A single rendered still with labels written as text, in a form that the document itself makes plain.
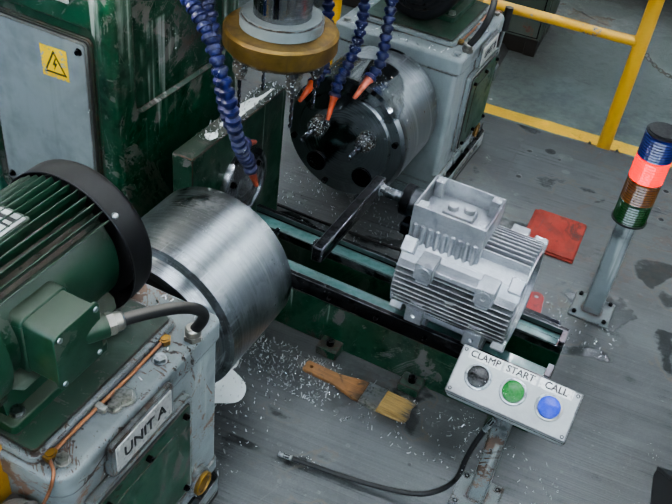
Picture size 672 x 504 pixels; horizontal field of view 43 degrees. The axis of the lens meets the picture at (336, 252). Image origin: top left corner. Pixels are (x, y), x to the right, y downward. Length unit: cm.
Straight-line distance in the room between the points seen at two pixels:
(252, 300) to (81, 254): 35
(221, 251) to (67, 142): 41
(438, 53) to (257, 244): 69
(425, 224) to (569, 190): 82
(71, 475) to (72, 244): 23
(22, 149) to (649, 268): 128
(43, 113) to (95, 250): 58
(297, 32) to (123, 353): 55
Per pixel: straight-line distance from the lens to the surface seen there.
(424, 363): 147
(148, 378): 99
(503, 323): 132
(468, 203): 139
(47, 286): 88
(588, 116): 421
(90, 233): 90
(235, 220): 121
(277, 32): 129
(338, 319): 149
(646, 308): 182
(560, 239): 191
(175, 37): 146
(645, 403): 163
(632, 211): 159
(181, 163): 137
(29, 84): 147
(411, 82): 166
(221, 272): 116
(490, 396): 117
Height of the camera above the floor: 190
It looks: 39 degrees down
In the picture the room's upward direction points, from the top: 8 degrees clockwise
